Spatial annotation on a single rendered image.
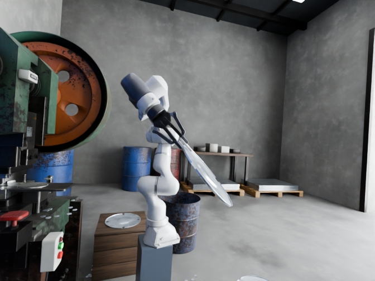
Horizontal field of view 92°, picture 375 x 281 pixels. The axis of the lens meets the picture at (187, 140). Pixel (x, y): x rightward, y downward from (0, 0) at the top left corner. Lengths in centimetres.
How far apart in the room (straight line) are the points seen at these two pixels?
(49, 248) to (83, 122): 83
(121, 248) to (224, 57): 480
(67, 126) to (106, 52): 348
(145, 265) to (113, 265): 54
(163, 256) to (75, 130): 103
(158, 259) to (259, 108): 484
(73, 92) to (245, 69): 463
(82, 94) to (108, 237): 108
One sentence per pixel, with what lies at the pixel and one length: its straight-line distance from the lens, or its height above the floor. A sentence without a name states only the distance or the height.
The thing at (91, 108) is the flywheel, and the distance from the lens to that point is 152.
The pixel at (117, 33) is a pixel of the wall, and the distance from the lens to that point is 507.
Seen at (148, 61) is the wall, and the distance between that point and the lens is 480.
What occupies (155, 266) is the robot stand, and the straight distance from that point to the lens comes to 126.
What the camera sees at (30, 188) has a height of 78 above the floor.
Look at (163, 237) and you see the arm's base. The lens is 122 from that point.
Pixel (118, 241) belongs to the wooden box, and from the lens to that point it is 166.
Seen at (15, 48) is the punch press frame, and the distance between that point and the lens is 114.
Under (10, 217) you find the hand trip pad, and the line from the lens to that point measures 93.
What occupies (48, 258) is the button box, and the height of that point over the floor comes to 55.
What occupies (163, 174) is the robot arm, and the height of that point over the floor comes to 86.
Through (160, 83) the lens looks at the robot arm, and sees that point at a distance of 86.
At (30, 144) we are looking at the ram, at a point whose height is 100.
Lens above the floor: 107
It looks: level
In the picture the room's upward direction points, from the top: 4 degrees clockwise
